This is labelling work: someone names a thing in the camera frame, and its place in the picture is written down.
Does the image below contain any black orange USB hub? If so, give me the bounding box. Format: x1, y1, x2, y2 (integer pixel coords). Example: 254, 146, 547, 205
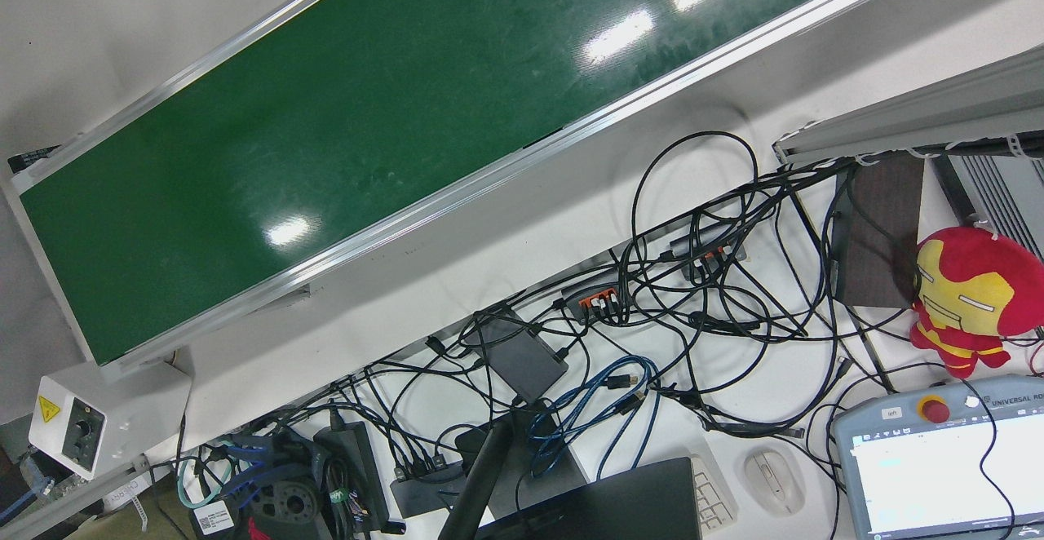
560, 267, 630, 322

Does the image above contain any black flat power adapter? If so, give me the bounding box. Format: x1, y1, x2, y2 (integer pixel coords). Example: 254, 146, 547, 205
472, 308, 570, 405

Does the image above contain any grey orange USB hub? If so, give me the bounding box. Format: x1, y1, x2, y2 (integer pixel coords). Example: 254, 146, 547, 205
668, 228, 748, 273

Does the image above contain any green conveyor belt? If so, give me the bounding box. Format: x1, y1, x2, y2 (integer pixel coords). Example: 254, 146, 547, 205
0, 0, 971, 370

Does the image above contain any black monitor stand pole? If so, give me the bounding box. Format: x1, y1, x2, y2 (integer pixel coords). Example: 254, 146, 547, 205
437, 410, 517, 540

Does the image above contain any black docking box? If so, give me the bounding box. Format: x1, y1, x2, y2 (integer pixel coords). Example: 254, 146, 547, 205
389, 458, 467, 517

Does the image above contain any black monitor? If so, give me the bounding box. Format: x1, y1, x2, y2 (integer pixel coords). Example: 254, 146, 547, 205
476, 457, 705, 540

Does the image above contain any black power brick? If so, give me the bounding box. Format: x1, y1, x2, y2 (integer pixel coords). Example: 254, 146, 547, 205
313, 423, 393, 535

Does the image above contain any white keyboard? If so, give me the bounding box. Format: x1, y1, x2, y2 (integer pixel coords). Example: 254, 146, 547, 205
688, 452, 740, 535

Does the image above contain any white computer mouse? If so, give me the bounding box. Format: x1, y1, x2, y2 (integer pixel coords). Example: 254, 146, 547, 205
742, 448, 807, 517

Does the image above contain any dark wood board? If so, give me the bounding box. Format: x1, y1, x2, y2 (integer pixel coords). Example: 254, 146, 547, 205
831, 153, 927, 311

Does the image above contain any white barcode label tag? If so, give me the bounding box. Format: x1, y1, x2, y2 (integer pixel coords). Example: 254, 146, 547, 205
191, 500, 238, 535

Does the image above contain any white conveyor control box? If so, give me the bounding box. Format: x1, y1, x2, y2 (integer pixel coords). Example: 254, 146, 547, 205
29, 360, 193, 480

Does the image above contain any red yellow superhero plush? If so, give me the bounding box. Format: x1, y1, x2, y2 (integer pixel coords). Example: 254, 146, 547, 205
908, 226, 1044, 380

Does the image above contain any grey robot teach pendant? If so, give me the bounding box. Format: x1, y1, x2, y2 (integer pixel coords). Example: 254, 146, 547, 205
831, 374, 1044, 540

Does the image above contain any grey ribbed metal housing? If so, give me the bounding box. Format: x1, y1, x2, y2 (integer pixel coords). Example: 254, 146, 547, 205
933, 153, 1044, 260

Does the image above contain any long black looped cable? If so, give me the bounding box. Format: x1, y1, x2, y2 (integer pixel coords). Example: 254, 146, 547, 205
630, 131, 761, 337

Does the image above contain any blue coiled cable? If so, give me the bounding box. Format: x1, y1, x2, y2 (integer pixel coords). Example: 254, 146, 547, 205
526, 354, 662, 480

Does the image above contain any teal cable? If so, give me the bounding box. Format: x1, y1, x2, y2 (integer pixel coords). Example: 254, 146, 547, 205
175, 454, 227, 510

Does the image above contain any aluminium frame profile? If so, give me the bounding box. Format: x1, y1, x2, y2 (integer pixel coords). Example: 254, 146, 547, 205
772, 46, 1044, 168

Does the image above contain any black teach pendant cable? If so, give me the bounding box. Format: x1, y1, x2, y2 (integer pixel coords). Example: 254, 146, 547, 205
965, 396, 1018, 540

